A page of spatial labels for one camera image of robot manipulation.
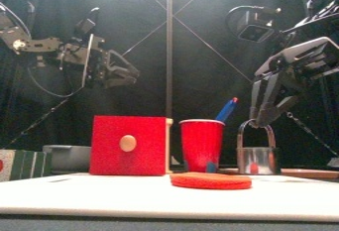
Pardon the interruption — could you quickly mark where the round metal cutter with handle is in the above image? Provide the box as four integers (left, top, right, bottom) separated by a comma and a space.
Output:
236, 118, 281, 176

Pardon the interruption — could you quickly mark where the round wooden drawer knob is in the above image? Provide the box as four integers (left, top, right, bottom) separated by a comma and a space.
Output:
117, 134, 137, 153

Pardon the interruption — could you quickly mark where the red wooden drawer box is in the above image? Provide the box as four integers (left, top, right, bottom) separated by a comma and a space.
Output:
88, 114, 175, 176

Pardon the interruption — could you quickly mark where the flat red dough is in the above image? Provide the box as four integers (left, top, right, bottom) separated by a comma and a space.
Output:
168, 172, 253, 190

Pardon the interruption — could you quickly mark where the blue pen with red tip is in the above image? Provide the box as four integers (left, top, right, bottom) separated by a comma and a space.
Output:
215, 96, 240, 124

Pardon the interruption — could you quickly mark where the red plastic cup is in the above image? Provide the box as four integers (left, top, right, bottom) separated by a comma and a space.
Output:
177, 118, 227, 173

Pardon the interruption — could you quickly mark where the green and white striped box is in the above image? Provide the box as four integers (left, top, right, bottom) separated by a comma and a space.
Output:
0, 149, 55, 182

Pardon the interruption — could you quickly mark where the white cutting board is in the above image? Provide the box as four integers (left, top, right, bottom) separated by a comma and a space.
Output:
0, 172, 339, 223

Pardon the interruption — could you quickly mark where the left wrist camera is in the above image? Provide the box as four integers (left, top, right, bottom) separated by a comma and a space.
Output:
73, 6, 101, 36

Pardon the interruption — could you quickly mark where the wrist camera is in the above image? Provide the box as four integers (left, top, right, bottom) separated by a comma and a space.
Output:
73, 6, 101, 36
236, 6, 283, 44

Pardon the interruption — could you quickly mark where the vertical metal frame pole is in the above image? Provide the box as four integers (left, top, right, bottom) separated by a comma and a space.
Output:
165, 0, 173, 118

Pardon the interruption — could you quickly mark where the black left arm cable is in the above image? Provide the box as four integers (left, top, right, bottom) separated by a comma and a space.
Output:
25, 65, 85, 99

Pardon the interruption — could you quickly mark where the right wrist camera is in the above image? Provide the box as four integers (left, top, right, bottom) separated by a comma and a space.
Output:
236, 6, 283, 44

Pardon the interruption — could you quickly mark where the black right camera cable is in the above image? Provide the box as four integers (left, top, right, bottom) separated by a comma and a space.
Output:
224, 5, 265, 35

